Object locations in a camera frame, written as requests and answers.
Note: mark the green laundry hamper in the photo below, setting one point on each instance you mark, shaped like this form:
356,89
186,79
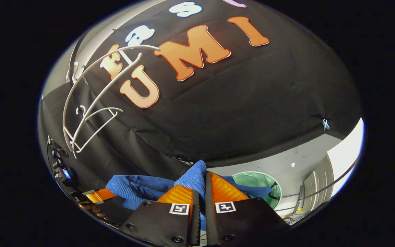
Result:
255,181

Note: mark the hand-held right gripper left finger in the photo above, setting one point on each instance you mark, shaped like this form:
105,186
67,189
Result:
194,226

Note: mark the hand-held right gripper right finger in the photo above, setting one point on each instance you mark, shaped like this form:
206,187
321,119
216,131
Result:
211,223

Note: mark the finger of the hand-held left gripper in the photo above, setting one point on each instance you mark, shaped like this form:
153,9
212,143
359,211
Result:
98,195

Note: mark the pale backdrop clip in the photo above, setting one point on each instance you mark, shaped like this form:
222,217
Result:
326,124

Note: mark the black backdrop cloth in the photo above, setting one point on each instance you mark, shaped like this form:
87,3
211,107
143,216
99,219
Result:
235,103

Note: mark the white clothes hanger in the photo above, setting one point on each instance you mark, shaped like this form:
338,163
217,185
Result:
105,109
115,52

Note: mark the white cabinet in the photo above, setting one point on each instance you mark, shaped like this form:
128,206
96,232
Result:
317,185

